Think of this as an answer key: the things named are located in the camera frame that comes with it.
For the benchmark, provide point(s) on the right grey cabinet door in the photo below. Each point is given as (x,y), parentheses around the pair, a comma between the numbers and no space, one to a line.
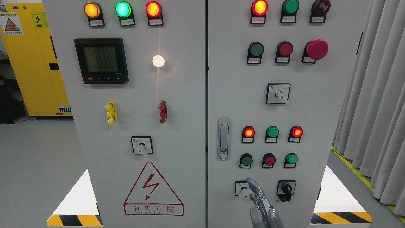
(237,90)

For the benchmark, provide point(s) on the green push button upper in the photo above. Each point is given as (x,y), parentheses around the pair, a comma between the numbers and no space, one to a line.
(255,51)

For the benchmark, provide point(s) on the yellow safety cabinet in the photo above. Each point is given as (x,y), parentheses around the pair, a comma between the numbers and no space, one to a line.
(28,42)

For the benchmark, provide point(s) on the red lit light middle right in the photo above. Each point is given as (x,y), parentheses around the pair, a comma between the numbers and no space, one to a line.
(295,134)

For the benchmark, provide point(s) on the left panel rotary switch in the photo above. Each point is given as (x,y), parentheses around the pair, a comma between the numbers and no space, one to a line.
(142,145)

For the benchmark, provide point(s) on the red push button upper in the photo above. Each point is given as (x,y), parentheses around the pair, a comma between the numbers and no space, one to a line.
(283,52)

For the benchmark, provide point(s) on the yellow terminal connector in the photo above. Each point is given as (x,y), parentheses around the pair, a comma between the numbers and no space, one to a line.
(111,112)

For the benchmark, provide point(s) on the dark red buzzer light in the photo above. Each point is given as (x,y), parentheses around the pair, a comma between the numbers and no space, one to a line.
(319,11)

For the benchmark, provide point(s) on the grey cabinet door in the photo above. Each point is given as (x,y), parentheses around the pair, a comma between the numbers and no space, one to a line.
(237,90)
(178,144)

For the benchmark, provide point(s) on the red push button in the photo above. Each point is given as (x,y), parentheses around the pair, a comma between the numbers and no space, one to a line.
(268,160)
(283,52)

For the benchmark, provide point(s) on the panel rotary switch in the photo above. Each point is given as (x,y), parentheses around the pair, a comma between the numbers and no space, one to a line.
(142,145)
(278,93)

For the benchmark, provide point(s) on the black key selector switch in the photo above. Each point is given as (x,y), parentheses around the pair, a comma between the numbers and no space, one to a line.
(285,190)

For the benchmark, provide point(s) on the white knob selector switch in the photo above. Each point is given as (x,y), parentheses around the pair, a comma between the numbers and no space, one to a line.
(242,189)

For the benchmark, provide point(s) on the green push button lower right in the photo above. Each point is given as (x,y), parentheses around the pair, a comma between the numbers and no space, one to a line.
(290,161)

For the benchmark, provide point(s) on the red lit light top right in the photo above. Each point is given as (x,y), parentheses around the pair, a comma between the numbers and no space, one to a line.
(258,12)

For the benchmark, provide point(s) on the red lit indicator light left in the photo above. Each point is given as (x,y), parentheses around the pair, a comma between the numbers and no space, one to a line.
(154,13)

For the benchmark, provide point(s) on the green light middle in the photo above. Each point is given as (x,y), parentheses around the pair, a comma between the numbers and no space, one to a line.
(272,134)

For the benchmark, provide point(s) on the green push button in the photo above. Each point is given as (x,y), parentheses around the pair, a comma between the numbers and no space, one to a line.
(255,51)
(290,161)
(245,161)

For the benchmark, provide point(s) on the silver cabinet door handle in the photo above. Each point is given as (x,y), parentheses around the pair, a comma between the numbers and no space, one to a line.
(223,137)

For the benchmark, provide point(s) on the black digital power meter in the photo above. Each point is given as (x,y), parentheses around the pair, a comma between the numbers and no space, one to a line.
(102,60)

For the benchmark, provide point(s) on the white lit indicator light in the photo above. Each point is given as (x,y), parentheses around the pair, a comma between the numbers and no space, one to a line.
(158,61)

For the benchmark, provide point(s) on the grey curtain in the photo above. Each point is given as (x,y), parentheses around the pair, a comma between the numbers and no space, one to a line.
(370,131)

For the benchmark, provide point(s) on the red terminal connector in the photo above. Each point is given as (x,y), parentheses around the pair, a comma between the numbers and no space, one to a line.
(163,111)

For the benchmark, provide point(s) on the green push button lower left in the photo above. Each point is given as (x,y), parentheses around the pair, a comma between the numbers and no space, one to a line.
(245,161)

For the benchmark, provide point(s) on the red emergency stop button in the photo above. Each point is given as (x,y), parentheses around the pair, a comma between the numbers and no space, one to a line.
(315,50)

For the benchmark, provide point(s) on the red lit light middle left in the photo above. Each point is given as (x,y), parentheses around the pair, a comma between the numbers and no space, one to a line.
(248,134)

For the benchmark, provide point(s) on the left grey cabinet door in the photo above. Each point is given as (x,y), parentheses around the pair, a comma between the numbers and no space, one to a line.
(178,144)

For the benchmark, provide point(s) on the amber indicator light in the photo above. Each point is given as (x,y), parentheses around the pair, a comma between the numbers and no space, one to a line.
(94,14)

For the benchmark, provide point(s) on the right panel rotary switch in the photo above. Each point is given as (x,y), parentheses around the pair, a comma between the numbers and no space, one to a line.
(278,93)

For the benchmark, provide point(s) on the red electrical hazard sticker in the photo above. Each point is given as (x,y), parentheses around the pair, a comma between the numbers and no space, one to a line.
(151,195)

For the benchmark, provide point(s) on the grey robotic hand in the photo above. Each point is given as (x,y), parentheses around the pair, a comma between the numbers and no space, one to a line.
(263,215)

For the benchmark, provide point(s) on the green unlit light top right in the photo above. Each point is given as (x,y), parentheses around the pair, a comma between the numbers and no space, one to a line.
(289,11)

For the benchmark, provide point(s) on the red push button lower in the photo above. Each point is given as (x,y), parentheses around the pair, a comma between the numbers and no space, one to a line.
(268,160)

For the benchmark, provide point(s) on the green lit indicator light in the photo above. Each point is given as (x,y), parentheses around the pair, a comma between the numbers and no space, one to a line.
(125,14)

